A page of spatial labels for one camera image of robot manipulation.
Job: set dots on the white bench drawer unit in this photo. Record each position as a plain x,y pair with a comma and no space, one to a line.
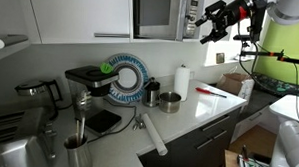
254,124

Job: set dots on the grey extractor hood shelf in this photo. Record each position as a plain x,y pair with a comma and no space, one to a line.
7,47

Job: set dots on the chrome sink faucet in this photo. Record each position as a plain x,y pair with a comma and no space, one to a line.
50,140

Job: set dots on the white wide cupboard door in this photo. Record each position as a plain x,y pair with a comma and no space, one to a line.
78,14

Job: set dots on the wooden crate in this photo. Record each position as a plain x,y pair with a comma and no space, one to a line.
230,163

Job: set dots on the silver microwave oven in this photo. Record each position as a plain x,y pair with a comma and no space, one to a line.
165,14

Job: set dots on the wooden stick utensil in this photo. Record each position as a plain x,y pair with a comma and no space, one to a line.
77,132

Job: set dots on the white plain cupboard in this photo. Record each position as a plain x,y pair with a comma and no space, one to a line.
8,12

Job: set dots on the black wrist camera block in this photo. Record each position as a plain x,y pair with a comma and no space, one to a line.
258,15

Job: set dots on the white paper towel roll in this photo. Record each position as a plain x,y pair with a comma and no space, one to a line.
182,83

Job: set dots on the steel saucepan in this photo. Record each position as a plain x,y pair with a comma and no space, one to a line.
170,102

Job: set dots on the dark grey base cabinet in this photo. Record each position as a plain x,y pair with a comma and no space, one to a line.
187,151

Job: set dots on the steel slotted ladle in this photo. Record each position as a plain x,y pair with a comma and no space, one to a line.
82,102

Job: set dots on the steel utensil holder cup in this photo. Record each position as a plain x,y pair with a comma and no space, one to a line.
77,156

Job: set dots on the small framed wall switch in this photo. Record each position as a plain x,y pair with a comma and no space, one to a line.
220,58

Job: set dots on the blue white patterned plate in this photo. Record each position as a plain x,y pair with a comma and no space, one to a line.
136,76

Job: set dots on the dark green patterned cushion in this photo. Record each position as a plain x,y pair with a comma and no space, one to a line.
279,85

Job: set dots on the black external stereo camera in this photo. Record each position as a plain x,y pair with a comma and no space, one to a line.
241,37

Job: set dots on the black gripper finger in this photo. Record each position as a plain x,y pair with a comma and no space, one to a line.
210,10
213,35

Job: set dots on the white plastic bag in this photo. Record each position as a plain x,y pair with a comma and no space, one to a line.
246,88

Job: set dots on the metal paper towel holder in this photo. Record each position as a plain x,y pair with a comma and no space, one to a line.
182,65

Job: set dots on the white robot table top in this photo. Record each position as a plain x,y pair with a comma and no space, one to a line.
288,106

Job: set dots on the silver jug black lid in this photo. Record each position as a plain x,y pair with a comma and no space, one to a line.
151,93

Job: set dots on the brown cardboard box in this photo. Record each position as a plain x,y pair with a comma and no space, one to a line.
231,82

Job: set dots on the black silver coffee machine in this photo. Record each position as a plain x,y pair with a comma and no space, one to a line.
91,79

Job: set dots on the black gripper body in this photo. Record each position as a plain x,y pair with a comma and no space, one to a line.
232,14

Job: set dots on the tools bundle in crate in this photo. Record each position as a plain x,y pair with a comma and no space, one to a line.
251,163

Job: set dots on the small green plastic object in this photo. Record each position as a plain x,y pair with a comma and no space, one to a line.
106,67

